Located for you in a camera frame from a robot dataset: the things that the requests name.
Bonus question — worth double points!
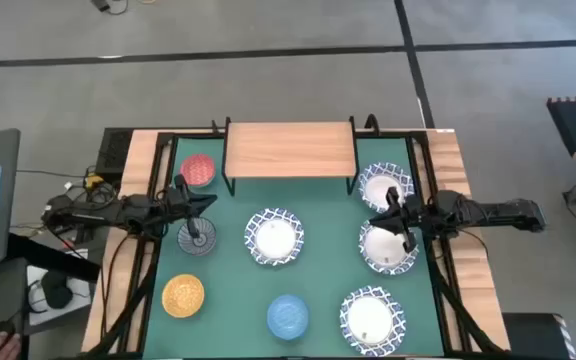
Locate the black power adapter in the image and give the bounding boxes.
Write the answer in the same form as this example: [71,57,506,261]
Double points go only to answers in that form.
[90,0,129,15]

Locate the red patterned small bowl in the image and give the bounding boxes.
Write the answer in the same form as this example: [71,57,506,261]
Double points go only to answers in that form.
[179,152,217,189]

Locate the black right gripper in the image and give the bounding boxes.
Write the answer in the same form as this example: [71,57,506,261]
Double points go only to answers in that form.
[369,186,429,255]

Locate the black box with striped edge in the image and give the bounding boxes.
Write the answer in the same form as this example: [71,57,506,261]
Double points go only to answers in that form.
[501,312,576,360]

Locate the white paper sheet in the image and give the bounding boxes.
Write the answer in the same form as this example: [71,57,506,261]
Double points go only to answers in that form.
[26,248,93,327]

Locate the blue white wide bowl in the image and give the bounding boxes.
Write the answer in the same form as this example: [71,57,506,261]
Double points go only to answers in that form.
[243,207,305,267]
[338,285,408,357]
[357,161,416,214]
[358,218,420,276]

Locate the black rounded object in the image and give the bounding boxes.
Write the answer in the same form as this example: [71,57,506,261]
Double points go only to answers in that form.
[40,269,75,310]

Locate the black electronics box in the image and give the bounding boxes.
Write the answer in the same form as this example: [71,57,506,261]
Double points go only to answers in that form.
[94,127,135,174]

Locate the navy white patterned small bowl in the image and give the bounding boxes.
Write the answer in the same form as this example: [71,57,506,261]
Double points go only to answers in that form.
[176,216,218,257]

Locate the orange patterned small bowl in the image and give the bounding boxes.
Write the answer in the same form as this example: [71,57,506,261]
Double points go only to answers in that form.
[161,273,206,319]

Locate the blue patterned small bowl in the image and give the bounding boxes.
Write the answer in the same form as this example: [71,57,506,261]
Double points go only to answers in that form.
[266,293,311,342]

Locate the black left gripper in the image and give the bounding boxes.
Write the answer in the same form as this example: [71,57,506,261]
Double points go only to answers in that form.
[165,173,218,240]

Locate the wooden shelf with black legs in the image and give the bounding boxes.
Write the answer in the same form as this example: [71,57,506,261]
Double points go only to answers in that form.
[221,115,360,197]

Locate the black metal table frame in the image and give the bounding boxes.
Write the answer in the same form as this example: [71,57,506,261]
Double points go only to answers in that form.
[87,117,512,360]

